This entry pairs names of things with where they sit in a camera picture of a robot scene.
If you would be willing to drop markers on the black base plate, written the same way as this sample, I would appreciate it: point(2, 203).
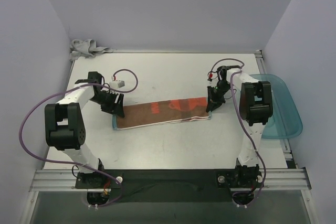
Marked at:
point(171, 193)

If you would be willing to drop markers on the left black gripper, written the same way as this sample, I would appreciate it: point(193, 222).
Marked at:
point(113, 100)

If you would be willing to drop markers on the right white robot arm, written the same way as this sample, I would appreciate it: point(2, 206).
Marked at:
point(254, 108)

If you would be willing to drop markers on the teal plastic tray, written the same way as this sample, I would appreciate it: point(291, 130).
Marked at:
point(285, 122)

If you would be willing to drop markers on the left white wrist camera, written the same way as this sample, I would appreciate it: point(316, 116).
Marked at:
point(116, 84)

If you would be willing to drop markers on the orange brown bear towel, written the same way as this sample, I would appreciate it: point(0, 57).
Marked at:
point(162, 112)

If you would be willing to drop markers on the aluminium front frame rail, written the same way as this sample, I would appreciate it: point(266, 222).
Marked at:
point(272, 179)

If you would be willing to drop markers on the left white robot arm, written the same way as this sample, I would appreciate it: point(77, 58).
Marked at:
point(65, 128)

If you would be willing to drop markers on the grey crumpled towel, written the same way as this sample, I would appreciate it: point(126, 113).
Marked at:
point(87, 49)

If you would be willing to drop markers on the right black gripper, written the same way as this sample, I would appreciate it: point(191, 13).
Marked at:
point(214, 100)

